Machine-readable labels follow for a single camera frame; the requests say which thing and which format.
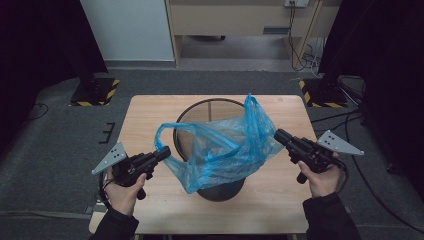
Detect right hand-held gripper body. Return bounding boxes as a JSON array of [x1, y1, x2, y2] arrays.
[[287, 129, 365, 185]]

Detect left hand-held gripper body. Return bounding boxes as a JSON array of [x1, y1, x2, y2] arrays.
[[91, 141, 158, 201]]

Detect blue plastic bag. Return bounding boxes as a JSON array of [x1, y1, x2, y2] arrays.
[[153, 93, 285, 195]]

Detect black mesh trash bin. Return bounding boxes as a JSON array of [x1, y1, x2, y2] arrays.
[[172, 97, 248, 203]]

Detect person's right hand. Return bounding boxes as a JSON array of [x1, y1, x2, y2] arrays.
[[297, 151, 345, 200]]

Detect person's left hand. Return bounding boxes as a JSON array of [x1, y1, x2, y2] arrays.
[[103, 167, 148, 217]]

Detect black stand base striped edge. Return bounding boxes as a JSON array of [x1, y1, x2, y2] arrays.
[[69, 77, 121, 108], [297, 78, 349, 109]]

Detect light wooden desk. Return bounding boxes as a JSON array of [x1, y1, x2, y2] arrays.
[[164, 0, 343, 68]]

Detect black curtain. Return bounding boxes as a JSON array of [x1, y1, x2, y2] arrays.
[[0, 0, 109, 158], [318, 0, 424, 199]]

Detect grey power socket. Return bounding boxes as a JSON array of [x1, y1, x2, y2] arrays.
[[283, 0, 310, 9]]

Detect left hand-held gripper black cable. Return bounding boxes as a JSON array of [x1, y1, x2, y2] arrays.
[[97, 170, 116, 210]]

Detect hand-held gripper black cable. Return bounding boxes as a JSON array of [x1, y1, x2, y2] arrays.
[[333, 158, 350, 195], [97, 170, 116, 210]]

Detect right hand-held gripper black cable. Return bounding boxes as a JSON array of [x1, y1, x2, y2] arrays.
[[333, 158, 350, 195]]

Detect black floor cables pair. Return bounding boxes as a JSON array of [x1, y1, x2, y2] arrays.
[[310, 109, 364, 134]]

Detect grey metal table bracket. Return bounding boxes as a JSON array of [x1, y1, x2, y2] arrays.
[[84, 203, 108, 215]]

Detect long black floor cable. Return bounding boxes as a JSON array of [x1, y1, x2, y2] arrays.
[[344, 112, 424, 235]]

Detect black cables under desk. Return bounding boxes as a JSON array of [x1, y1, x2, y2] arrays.
[[287, 1, 327, 73]]

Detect thin black floor cable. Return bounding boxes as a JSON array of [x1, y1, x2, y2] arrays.
[[27, 102, 50, 122]]

